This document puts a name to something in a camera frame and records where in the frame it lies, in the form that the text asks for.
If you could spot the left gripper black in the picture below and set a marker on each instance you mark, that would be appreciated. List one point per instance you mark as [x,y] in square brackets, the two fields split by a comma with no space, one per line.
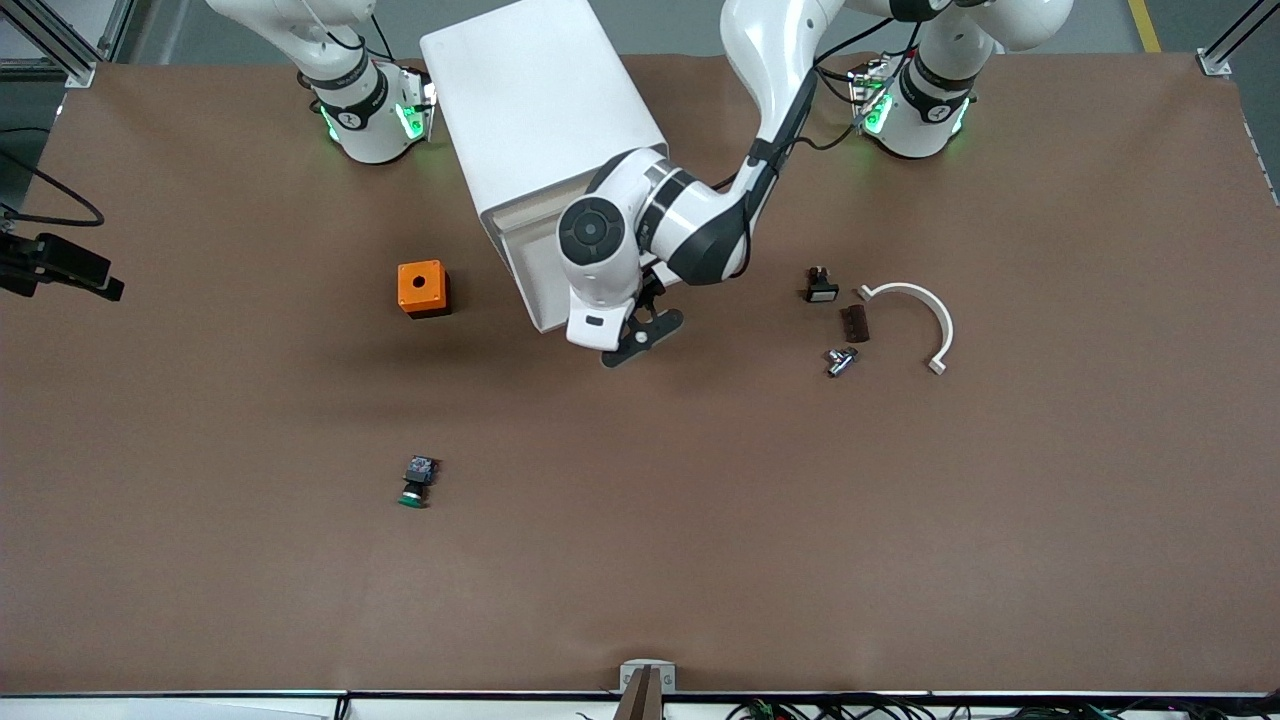
[651,293]

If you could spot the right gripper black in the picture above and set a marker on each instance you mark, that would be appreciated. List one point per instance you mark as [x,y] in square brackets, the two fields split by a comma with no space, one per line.
[42,262]

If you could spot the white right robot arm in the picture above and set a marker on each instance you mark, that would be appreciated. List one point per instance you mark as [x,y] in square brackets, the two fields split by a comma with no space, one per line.
[350,60]

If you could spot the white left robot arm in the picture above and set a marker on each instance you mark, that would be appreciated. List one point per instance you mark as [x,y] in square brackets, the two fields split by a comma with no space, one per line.
[770,60]

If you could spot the orange button box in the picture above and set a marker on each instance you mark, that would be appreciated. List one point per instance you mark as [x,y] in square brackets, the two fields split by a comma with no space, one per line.
[420,285]

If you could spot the green push button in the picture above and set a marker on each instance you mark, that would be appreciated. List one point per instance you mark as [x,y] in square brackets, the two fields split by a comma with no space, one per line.
[415,480]

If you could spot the small metal fitting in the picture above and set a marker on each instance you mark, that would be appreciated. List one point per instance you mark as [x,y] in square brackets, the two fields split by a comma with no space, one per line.
[840,362]

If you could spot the brown ridged block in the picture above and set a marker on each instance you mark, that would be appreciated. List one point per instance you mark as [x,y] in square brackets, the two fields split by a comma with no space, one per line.
[854,324]

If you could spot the white curved plastic clip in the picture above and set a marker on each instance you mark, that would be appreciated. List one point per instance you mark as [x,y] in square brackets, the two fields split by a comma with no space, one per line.
[940,315]

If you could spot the black white switch module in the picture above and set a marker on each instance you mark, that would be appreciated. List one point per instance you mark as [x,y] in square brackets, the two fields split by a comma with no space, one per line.
[822,290]

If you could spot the aluminium frame profile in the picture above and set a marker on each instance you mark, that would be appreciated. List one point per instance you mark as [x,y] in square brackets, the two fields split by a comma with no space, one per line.
[1225,50]
[60,40]

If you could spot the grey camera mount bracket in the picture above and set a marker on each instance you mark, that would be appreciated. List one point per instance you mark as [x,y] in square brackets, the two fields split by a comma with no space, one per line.
[630,678]

